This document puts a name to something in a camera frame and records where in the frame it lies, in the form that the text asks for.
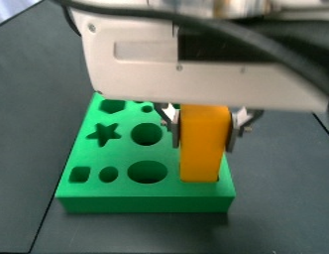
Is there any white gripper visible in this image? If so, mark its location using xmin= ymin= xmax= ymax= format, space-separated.
xmin=68 ymin=0 xmax=329 ymax=153

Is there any orange rectangular block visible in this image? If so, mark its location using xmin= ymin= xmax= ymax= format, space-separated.
xmin=180 ymin=104 xmax=231 ymax=183

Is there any green shape sorter board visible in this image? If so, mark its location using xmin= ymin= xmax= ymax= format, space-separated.
xmin=56 ymin=94 xmax=236 ymax=213

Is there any black cable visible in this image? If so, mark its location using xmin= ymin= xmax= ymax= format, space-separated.
xmin=52 ymin=0 xmax=329 ymax=120

